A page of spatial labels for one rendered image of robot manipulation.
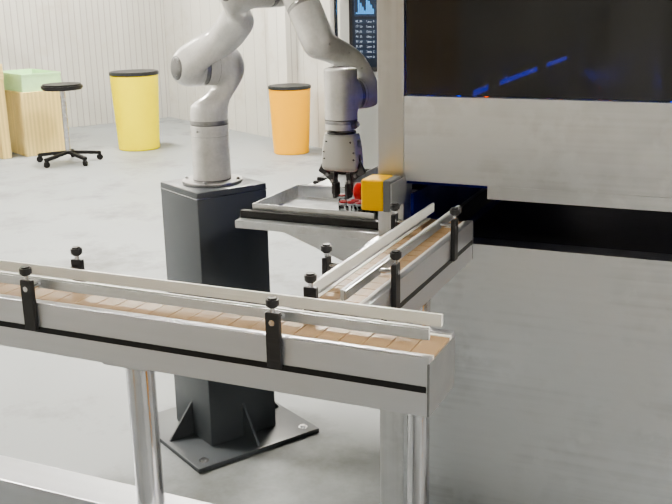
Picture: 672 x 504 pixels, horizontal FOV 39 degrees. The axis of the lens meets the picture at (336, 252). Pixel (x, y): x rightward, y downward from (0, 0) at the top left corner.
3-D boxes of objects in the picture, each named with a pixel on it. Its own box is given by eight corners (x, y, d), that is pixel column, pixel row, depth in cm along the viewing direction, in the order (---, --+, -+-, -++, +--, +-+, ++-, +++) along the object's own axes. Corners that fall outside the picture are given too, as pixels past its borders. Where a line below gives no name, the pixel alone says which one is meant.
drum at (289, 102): (321, 152, 865) (319, 85, 848) (285, 157, 843) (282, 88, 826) (297, 147, 895) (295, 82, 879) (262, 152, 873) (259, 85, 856)
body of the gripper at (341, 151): (365, 126, 242) (365, 169, 245) (329, 124, 246) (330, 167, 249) (353, 130, 235) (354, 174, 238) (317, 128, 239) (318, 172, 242)
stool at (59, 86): (51, 156, 872) (44, 80, 853) (108, 157, 863) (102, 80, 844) (22, 168, 816) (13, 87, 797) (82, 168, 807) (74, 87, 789)
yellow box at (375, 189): (401, 206, 217) (401, 175, 215) (390, 212, 211) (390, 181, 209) (371, 203, 220) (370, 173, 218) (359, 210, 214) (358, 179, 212)
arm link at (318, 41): (331, 15, 254) (372, 113, 247) (281, 17, 245) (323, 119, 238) (347, -5, 247) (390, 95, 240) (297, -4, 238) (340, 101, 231)
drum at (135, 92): (126, 153, 879) (119, 74, 859) (107, 147, 915) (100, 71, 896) (172, 148, 904) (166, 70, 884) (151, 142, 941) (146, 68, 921)
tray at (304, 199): (410, 205, 253) (410, 192, 252) (374, 227, 230) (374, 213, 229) (297, 196, 267) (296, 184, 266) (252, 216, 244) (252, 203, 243)
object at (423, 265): (415, 253, 221) (415, 187, 217) (479, 259, 215) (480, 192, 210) (282, 356, 161) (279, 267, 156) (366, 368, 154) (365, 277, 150)
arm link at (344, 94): (346, 115, 246) (318, 119, 241) (345, 64, 242) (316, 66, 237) (366, 118, 239) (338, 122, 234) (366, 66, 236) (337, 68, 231)
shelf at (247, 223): (489, 187, 284) (489, 180, 283) (412, 244, 222) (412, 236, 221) (343, 177, 302) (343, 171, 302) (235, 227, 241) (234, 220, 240)
